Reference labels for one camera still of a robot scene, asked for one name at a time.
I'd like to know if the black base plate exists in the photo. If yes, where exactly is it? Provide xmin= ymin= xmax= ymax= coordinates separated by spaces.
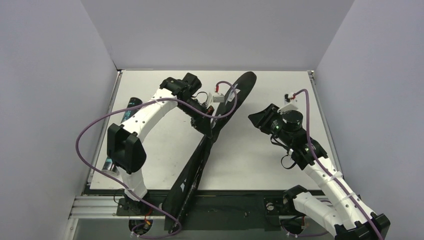
xmin=113 ymin=190 xmax=305 ymax=234

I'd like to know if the black badminton racket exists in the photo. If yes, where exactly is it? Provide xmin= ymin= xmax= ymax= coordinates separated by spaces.
xmin=176 ymin=178 xmax=200 ymax=224

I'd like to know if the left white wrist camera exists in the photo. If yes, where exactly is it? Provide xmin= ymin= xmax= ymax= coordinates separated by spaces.
xmin=211 ymin=92 xmax=226 ymax=103

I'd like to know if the black shuttlecock tube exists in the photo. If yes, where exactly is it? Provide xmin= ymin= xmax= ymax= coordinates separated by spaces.
xmin=101 ymin=97 xmax=143 ymax=177

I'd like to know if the black Crossway racket bag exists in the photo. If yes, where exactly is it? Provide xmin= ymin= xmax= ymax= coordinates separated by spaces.
xmin=162 ymin=71 xmax=257 ymax=219

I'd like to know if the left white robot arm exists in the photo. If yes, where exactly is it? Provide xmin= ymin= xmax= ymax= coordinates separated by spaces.
xmin=106 ymin=73 xmax=222 ymax=215

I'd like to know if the aluminium frame rail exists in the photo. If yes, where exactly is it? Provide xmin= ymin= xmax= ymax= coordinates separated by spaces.
xmin=67 ymin=195 xmax=367 ymax=220

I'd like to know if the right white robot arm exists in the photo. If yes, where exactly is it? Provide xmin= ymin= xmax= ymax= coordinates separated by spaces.
xmin=248 ymin=104 xmax=391 ymax=240

